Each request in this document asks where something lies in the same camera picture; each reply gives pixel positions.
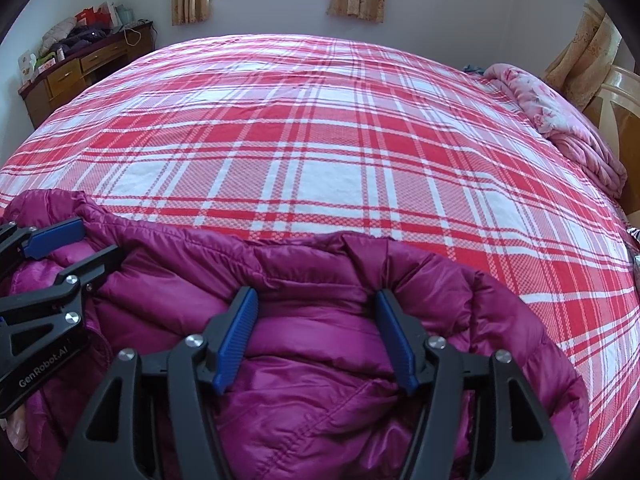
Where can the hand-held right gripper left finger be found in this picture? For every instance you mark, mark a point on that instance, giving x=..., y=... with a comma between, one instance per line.
x=235, y=345

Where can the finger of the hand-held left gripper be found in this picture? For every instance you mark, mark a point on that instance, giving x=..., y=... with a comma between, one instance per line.
x=55, y=240
x=100, y=265

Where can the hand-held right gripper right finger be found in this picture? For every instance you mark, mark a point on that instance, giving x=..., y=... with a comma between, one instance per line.
x=397, y=340

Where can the magenta puffer jacket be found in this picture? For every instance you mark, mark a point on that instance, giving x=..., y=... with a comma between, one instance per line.
x=325, y=410

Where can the pile of dark clothes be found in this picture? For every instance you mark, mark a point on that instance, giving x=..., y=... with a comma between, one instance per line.
x=75, y=37

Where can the brown wooden desk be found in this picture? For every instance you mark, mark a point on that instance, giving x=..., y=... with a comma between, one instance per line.
x=65, y=80

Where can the bed with red plaid sheet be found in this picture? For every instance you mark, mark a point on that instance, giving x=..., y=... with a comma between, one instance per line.
x=325, y=160

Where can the red paper bag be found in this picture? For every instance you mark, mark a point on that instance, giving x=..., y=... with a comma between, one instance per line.
x=90, y=16

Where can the striped pillow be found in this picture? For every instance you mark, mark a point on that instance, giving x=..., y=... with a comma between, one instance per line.
x=634, y=234

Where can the pink floral quilt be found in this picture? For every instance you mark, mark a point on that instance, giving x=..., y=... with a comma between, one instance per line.
x=550, y=110

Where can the cream wooden headboard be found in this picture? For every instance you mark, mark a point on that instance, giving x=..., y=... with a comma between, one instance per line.
x=620, y=105

